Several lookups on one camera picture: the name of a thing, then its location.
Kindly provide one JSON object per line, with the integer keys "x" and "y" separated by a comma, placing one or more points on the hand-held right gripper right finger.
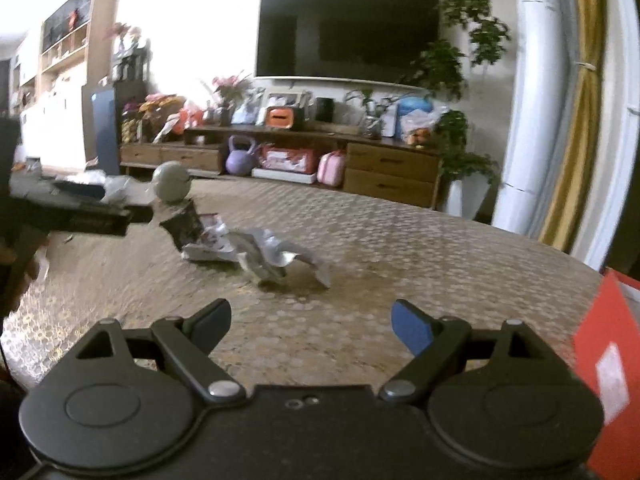
{"x": 410, "y": 327}

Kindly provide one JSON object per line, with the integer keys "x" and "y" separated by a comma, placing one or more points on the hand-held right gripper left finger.
{"x": 207, "y": 325}

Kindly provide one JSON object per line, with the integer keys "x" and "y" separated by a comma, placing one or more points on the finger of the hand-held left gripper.
{"x": 100, "y": 217}

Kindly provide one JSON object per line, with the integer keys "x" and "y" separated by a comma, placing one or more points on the dark snack packet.
{"x": 182, "y": 227}

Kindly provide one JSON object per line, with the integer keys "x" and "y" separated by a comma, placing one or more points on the red cardboard shoe box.
{"x": 600, "y": 340}

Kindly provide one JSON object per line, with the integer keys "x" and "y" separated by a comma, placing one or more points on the desktop with patterned tablecloth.
{"x": 400, "y": 260}

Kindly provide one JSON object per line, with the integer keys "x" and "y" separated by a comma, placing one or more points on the dark flat tray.
{"x": 80, "y": 190}

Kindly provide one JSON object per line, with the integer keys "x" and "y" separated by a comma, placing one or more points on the white crumpled plastic bag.
{"x": 120, "y": 187}

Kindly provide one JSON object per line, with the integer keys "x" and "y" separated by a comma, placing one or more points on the grey green ball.
{"x": 170, "y": 182}

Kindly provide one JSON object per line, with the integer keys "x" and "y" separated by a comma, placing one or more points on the red and white snack wrapper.
{"x": 215, "y": 244}

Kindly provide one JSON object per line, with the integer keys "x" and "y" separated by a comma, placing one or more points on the blue panel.
{"x": 105, "y": 130}

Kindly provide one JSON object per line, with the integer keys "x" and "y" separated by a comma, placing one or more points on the silver foil wrapper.
{"x": 270, "y": 260}

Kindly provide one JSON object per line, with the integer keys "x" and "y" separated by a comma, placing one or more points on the orange flower bouquet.
{"x": 147, "y": 107}

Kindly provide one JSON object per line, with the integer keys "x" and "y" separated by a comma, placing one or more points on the orange red packaging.
{"x": 187, "y": 115}

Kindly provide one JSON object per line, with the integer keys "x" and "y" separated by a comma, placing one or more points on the purple kettlebell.
{"x": 240, "y": 162}

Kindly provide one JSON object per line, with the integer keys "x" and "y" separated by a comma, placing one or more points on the wooden television cabinet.
{"x": 390, "y": 172}

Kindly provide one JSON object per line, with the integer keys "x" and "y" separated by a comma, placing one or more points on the pink case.
{"x": 330, "y": 167}

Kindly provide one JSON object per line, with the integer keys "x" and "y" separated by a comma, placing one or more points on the pink flower plant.
{"x": 227, "y": 87}

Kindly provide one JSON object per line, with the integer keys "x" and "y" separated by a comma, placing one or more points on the red and white box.
{"x": 287, "y": 160}

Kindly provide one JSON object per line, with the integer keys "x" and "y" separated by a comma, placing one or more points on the plastic bag of oranges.
{"x": 420, "y": 132}

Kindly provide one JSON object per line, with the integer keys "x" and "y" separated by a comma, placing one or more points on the small potted plant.
{"x": 371, "y": 127}

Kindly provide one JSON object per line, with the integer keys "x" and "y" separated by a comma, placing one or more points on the orange radio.
{"x": 282, "y": 117}

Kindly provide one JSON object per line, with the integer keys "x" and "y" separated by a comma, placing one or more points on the blue bag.
{"x": 415, "y": 105}

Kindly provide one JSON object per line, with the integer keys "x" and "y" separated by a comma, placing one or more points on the black speaker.
{"x": 325, "y": 109}

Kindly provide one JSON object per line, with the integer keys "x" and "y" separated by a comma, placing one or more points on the tall potted green plant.
{"x": 450, "y": 75}

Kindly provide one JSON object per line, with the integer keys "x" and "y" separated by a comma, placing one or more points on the white standing air conditioner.
{"x": 530, "y": 85}

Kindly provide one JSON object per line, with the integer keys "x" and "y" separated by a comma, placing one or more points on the glass balcony door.
{"x": 620, "y": 135}

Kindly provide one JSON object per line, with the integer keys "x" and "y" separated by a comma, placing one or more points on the yellow curtain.
{"x": 585, "y": 85}

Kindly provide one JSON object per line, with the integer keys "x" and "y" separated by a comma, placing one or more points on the white wall shelf unit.
{"x": 65, "y": 110}

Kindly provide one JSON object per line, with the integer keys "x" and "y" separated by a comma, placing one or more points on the photo frame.
{"x": 280, "y": 97}

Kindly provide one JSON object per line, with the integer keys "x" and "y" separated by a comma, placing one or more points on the black wall television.
{"x": 345, "y": 35}

